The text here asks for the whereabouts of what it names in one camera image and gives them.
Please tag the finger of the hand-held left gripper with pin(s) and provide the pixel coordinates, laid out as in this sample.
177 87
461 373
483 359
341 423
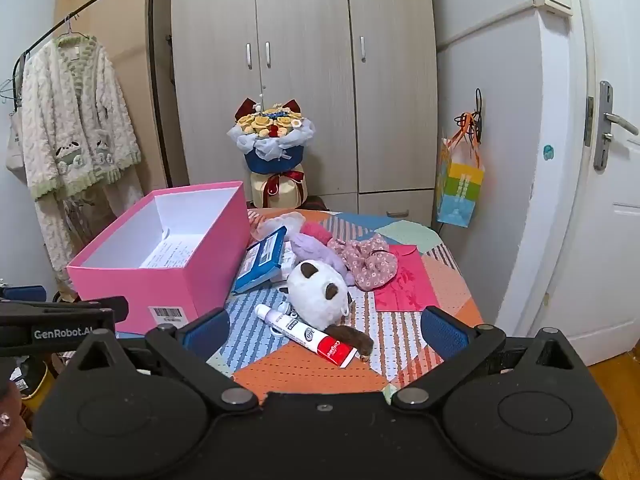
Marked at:
75 304
22 294

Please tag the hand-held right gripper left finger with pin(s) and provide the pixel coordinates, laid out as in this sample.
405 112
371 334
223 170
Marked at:
206 332

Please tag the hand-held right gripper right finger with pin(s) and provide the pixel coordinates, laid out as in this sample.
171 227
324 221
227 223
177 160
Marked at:
442 332

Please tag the red paper envelope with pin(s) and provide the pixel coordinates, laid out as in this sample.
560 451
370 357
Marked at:
407 285

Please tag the pink cardboard box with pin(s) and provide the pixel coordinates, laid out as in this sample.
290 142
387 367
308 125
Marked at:
165 290

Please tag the brown fuzzy hair clip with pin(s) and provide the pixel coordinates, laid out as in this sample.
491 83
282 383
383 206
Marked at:
352 340

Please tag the blue wet wipes packet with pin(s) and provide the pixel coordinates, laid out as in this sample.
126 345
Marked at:
260 260

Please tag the white and red toothpaste tube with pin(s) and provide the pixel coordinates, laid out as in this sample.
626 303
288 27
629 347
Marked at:
300 332

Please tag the pink floral scrunchie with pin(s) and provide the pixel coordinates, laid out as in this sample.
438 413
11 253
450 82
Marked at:
370 265

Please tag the white panda plush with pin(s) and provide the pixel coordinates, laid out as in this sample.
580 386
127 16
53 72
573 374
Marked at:
312 302

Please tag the purple plush toy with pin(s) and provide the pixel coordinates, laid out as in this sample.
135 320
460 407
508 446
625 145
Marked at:
312 252

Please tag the person's left hand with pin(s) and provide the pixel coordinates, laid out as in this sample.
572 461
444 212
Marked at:
9 410

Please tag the yellow bin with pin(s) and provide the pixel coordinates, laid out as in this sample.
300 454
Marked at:
35 385

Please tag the cream fluffy pants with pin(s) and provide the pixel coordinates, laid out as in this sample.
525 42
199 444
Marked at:
60 220

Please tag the white paper sheet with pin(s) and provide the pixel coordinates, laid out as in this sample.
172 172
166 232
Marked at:
170 255

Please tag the beige tote bag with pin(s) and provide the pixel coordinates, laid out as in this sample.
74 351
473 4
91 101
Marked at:
15 150

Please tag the colourful paper gift bag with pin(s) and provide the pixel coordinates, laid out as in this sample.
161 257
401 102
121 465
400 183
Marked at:
457 185

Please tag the white door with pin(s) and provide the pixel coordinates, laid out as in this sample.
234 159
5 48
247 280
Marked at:
575 235

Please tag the dark stool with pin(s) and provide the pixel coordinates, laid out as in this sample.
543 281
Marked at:
316 205

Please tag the cream fluffy cardigan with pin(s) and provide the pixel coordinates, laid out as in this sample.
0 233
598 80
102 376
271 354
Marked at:
75 120

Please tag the flower bouquet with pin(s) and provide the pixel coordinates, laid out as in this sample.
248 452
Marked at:
272 150

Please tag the beige wardrobe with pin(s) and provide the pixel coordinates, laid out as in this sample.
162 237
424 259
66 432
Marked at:
300 85

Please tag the light wooden board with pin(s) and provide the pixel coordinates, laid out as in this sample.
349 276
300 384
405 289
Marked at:
125 35

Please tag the black clothes rack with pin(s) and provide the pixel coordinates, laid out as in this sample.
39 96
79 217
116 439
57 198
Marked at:
150 35

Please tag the small blue wall sticker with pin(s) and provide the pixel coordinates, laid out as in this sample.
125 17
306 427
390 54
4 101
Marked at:
548 152

